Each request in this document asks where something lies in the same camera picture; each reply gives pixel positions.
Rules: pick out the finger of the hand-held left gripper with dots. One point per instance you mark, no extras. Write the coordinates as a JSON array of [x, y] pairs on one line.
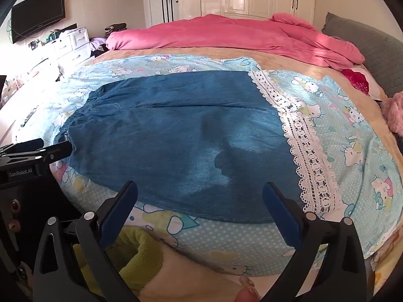
[[28, 146], [53, 152]]

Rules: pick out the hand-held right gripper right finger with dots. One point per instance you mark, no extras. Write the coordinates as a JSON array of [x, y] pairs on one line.
[[281, 214]]

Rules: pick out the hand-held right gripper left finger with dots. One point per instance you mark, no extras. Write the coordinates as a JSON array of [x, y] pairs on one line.
[[121, 206]]

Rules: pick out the blue denim pants lace trim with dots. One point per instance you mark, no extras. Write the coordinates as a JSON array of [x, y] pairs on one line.
[[176, 138]]

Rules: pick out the person's right hand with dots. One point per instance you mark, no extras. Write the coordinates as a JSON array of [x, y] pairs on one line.
[[248, 292]]

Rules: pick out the yellow green towel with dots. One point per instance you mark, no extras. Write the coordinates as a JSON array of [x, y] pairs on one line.
[[141, 254]]

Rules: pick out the cream fleece cloth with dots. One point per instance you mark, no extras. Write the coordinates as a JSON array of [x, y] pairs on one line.
[[195, 276]]

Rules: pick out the light blue cartoon print blanket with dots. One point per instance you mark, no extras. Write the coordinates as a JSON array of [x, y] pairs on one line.
[[346, 132]]

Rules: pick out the white drawer cabinet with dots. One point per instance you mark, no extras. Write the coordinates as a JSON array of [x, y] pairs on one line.
[[71, 44]]

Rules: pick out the purple cloth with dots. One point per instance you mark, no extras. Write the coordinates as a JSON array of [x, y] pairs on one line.
[[98, 43]]

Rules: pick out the black flat television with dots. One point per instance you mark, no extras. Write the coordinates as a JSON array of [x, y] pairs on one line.
[[37, 14]]

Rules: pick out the dark cloth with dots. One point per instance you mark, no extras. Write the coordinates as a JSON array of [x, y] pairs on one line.
[[115, 27]]

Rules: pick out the pink fluffy cloth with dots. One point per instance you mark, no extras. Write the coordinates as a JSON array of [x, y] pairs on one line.
[[393, 111]]

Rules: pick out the red flower print pillow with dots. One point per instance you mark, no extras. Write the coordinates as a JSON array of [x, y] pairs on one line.
[[357, 78]]

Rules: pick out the pink duvet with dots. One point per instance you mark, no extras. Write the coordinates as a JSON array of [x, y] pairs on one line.
[[239, 39]]

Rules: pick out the grey quilted headboard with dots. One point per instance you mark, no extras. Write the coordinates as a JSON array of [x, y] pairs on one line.
[[368, 48]]

